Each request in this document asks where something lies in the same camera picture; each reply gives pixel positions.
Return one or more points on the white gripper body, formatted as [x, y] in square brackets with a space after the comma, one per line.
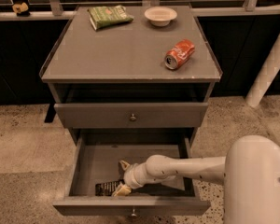
[132, 176]

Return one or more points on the black rxbar chocolate bar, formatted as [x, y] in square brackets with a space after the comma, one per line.
[108, 188]

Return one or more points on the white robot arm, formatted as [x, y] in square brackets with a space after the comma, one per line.
[249, 173]

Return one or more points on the open grey middle drawer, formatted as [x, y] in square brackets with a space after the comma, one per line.
[99, 162]

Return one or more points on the round middle drawer knob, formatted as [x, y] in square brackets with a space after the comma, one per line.
[133, 213]

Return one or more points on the round drawer knob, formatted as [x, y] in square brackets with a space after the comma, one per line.
[133, 117]
[133, 213]

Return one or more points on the round top drawer knob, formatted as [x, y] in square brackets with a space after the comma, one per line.
[133, 117]

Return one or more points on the grey top drawer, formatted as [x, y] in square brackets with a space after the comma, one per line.
[117, 115]

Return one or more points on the grey drawer cabinet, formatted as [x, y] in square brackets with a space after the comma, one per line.
[125, 64]

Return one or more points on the red soda can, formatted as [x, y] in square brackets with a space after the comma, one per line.
[179, 54]

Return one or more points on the green chip bag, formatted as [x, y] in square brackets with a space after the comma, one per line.
[102, 17]

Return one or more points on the white paper bowl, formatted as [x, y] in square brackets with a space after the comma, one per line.
[160, 16]

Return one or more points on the small yellow black object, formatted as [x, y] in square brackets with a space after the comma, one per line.
[21, 8]

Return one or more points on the metal window rail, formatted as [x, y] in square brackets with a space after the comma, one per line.
[34, 15]

